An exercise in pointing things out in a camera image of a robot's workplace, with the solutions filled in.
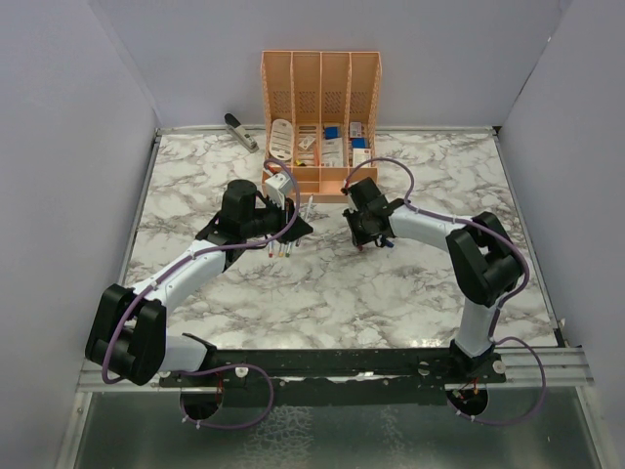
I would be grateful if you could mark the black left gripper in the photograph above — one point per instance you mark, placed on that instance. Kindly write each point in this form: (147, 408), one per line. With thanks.
(285, 215)

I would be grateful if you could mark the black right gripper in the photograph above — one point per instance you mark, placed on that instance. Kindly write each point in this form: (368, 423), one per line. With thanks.
(352, 218)

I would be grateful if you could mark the white pen magenta end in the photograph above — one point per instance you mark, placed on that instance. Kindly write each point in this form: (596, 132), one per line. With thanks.
(306, 217)

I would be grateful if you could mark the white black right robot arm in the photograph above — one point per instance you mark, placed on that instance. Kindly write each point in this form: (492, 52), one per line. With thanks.
(488, 268)

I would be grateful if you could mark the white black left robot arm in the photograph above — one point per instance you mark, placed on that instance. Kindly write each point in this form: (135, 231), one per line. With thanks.
(129, 338)

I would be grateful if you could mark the white red staples box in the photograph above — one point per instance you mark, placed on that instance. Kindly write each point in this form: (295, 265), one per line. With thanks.
(362, 157)

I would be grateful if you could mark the blue eraser box lower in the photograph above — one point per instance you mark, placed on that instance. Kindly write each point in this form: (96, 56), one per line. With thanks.
(359, 143)

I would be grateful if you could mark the blue eraser box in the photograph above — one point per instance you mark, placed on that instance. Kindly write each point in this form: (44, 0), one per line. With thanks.
(331, 132)
(359, 143)

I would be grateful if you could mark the small white packet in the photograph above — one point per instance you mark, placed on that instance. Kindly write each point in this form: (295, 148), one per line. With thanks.
(306, 142)

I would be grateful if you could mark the white oval label card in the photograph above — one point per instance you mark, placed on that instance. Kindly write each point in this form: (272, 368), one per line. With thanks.
(281, 140)

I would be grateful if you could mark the blue eraser box upper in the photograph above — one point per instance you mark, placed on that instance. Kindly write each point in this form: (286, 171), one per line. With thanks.
(331, 132)

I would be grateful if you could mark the black grey stapler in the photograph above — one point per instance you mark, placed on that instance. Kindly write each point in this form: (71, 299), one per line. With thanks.
(239, 132)

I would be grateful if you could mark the orange plastic desk organizer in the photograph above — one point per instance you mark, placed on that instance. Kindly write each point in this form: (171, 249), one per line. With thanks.
(317, 89)

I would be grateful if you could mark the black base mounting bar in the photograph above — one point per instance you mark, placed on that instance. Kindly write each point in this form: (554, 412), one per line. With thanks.
(337, 377)

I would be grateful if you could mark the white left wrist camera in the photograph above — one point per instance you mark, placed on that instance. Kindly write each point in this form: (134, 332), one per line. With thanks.
(279, 187)

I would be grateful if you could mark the aluminium table edge rail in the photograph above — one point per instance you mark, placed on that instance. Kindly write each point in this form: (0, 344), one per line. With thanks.
(107, 217)

